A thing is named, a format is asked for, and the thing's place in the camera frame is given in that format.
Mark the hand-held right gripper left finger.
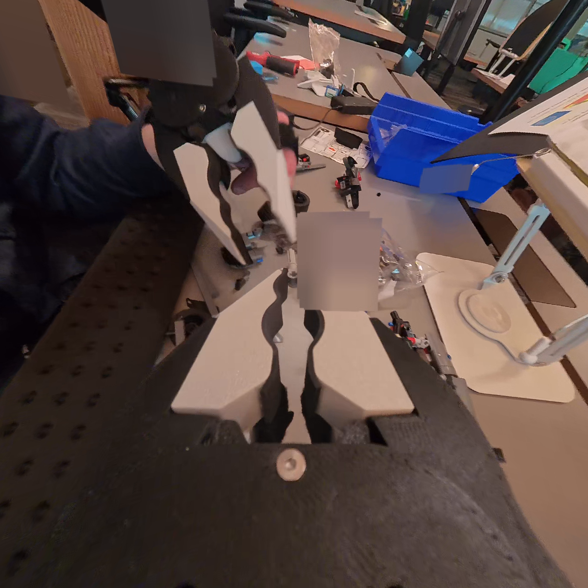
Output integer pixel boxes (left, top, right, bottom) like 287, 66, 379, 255
170, 268, 295, 444

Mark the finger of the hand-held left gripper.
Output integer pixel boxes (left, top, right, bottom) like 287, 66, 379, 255
229, 100, 298, 245
173, 141, 253, 268

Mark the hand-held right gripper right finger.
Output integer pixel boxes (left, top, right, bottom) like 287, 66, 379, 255
301, 311, 417, 444

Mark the person's left forearm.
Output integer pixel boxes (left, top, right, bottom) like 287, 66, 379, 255
0, 94, 177, 217

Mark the flat brick assembly grey blade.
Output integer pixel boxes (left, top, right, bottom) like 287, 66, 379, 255
295, 153, 328, 175

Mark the large toy brick car model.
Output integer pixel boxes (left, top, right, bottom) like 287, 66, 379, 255
389, 311, 466, 393

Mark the white sticker sheet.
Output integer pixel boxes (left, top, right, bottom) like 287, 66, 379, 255
299, 125, 375, 169

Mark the large black toy wheel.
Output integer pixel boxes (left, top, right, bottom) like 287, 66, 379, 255
171, 298, 206, 346

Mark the small bag of black pins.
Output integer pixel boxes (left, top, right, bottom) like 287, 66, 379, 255
259, 216, 299, 255

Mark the white plastic part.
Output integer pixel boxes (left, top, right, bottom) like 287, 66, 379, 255
295, 76, 334, 98

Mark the small black red brick assembly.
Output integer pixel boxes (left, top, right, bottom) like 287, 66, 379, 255
334, 155, 364, 210

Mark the red black electric screwdriver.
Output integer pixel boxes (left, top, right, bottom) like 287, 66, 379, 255
245, 50, 300, 77

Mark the clear bag of brick pieces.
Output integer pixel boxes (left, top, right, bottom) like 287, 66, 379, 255
378, 229, 445, 301

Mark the black flat power bank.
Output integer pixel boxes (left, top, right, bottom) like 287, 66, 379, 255
330, 93, 380, 116

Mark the black office chair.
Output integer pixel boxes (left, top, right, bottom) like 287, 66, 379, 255
220, 0, 288, 41

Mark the wide wooden pillar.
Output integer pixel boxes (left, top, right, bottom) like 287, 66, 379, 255
38, 0, 149, 126

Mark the upright clear plastic bag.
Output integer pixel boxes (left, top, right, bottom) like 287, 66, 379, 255
307, 18, 342, 78

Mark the black perforated board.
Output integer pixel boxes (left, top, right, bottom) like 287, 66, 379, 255
0, 198, 221, 588

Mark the white book stand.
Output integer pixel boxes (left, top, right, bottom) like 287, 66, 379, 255
415, 147, 588, 405

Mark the blue plastic bin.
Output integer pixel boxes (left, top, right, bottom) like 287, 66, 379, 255
367, 91, 521, 204

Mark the wood-edged desk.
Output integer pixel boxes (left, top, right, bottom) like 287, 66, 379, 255
276, 0, 407, 47

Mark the teal laptop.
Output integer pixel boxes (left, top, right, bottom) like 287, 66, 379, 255
393, 47, 425, 77

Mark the black metal pole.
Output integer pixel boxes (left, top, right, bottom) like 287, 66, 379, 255
481, 0, 588, 126

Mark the black panel on white stand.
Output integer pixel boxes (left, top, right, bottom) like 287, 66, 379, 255
484, 7, 561, 79

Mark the printed instruction sheet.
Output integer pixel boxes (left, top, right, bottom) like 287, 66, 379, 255
487, 76, 588, 171

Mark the green cover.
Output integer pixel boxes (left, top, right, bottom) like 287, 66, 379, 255
527, 36, 588, 96

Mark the black power cable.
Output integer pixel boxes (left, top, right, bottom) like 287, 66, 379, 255
292, 107, 338, 134

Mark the black metal bracket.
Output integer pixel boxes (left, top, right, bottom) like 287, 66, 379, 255
103, 77, 150, 121

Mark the dark desk cable hatch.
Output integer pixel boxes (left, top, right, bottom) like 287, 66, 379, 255
472, 208, 578, 309

